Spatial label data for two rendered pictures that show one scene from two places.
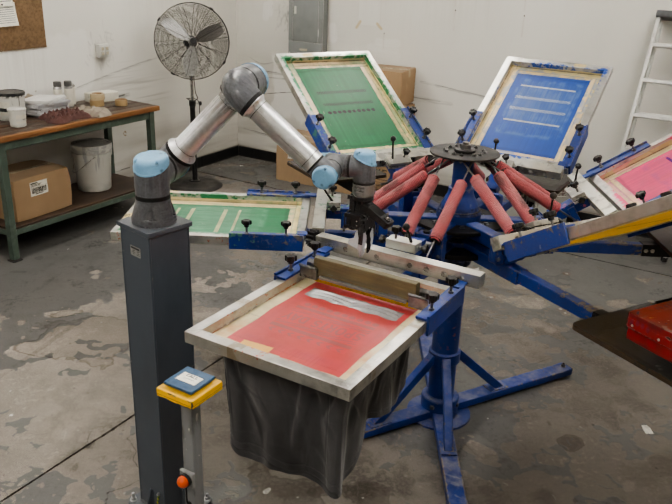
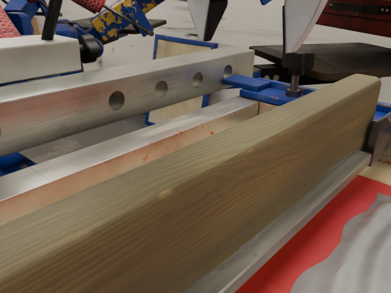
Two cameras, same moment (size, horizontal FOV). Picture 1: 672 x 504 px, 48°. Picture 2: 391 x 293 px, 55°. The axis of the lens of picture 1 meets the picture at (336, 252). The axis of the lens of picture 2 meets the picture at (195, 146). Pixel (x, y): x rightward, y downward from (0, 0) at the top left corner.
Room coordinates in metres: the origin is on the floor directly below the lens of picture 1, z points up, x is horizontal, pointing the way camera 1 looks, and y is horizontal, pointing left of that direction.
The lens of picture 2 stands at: (2.38, 0.10, 1.14)
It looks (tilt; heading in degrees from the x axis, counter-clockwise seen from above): 24 degrees down; 280
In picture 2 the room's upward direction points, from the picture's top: 1 degrees clockwise
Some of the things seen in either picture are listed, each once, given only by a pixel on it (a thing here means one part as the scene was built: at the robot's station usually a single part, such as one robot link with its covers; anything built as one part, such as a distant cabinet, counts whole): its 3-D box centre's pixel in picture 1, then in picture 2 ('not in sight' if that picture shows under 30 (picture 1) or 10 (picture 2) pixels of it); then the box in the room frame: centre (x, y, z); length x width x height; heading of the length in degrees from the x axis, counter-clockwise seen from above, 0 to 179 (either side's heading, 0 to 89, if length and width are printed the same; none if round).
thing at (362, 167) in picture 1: (363, 166); not in sight; (2.40, -0.08, 1.42); 0.09 x 0.08 x 0.11; 79
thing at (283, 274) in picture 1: (302, 269); not in sight; (2.56, 0.12, 0.98); 0.30 x 0.05 x 0.07; 150
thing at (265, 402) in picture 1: (281, 417); not in sight; (1.96, 0.15, 0.74); 0.45 x 0.03 x 0.43; 60
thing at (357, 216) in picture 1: (360, 212); not in sight; (2.41, -0.08, 1.26); 0.09 x 0.08 x 0.12; 61
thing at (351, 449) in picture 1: (376, 402); not in sight; (2.06, -0.15, 0.74); 0.46 x 0.04 x 0.42; 150
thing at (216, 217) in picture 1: (252, 199); not in sight; (3.12, 0.38, 1.05); 1.08 x 0.61 x 0.23; 90
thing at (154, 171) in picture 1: (152, 173); not in sight; (2.42, 0.62, 1.37); 0.13 x 0.12 x 0.14; 169
